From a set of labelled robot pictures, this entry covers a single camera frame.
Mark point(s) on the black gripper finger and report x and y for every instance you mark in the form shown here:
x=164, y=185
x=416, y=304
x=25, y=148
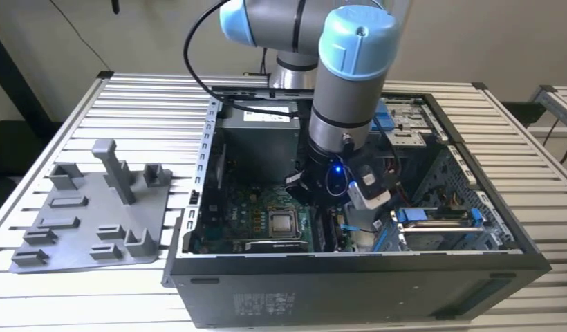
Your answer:
x=296, y=181

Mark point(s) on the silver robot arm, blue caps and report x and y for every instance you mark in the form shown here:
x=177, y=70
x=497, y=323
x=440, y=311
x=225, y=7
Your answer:
x=348, y=86

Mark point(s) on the metal CPU socket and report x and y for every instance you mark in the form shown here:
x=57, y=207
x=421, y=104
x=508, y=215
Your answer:
x=283, y=210

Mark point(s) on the grey power supply unit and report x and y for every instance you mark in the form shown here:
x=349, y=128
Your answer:
x=260, y=148

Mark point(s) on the green motherboard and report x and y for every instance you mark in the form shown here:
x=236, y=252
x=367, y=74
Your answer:
x=247, y=204

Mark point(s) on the silver CPU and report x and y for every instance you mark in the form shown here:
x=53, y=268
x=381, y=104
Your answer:
x=283, y=225

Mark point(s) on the black graphics card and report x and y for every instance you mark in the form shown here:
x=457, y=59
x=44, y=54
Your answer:
x=276, y=246

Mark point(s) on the grey metal drive cage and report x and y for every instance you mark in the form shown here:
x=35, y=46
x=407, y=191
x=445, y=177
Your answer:
x=408, y=138

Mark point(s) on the hard disk in blue carrier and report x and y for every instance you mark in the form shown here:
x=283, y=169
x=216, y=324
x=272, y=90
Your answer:
x=412, y=214

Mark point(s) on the black open PC case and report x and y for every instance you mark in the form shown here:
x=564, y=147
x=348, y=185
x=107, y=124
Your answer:
x=311, y=294

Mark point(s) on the grey plastic parts rack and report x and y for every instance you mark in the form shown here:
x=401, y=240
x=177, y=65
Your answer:
x=103, y=207

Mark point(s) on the black box beside table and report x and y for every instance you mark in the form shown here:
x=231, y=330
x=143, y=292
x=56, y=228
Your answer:
x=523, y=112

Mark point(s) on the neighbouring metal slat table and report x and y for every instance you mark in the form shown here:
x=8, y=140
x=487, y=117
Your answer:
x=555, y=103

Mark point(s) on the black seat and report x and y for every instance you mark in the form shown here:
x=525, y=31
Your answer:
x=15, y=148

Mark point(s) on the small black hanging rod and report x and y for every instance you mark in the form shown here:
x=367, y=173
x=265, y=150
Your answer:
x=115, y=5

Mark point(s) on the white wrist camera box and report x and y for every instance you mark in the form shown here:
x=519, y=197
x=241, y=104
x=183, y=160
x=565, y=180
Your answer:
x=368, y=198

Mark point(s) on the blue drive latch bracket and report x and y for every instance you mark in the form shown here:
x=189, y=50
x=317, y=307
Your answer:
x=383, y=117

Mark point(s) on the black slanted post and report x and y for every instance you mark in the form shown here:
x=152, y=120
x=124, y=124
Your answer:
x=15, y=69

